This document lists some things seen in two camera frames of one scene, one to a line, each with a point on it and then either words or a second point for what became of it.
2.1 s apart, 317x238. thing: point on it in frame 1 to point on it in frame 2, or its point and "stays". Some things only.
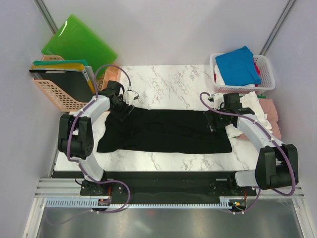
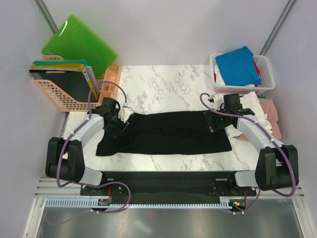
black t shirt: x=149 y=130 stays
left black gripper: x=122 y=116 to x=115 y=133
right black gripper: x=211 y=115 stays
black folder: x=72 y=85 stays
